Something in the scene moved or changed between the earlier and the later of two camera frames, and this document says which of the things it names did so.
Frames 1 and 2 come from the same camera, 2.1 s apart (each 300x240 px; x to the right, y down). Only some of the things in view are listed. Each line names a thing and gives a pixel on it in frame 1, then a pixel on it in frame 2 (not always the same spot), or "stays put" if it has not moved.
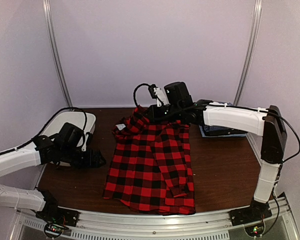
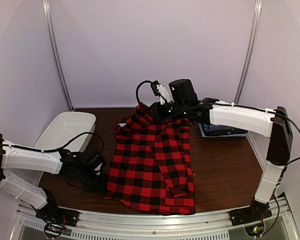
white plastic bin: (75, 118) stays put
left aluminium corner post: (47, 5) stays put
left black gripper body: (77, 161) to (91, 184)
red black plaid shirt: (150, 168) stays put
